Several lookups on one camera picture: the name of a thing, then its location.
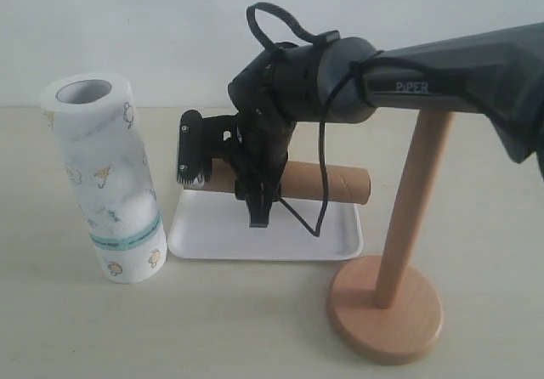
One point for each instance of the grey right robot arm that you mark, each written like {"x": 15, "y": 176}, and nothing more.
{"x": 333, "y": 79}

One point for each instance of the wooden paper towel holder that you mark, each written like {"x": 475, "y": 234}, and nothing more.
{"x": 381, "y": 306}

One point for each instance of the white rectangular tray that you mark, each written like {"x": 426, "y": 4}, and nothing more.
{"x": 214, "y": 226}

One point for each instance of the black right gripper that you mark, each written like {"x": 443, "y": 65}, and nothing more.
{"x": 257, "y": 151}

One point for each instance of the printed white paper towel roll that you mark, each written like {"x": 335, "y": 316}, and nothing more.
{"x": 96, "y": 127}

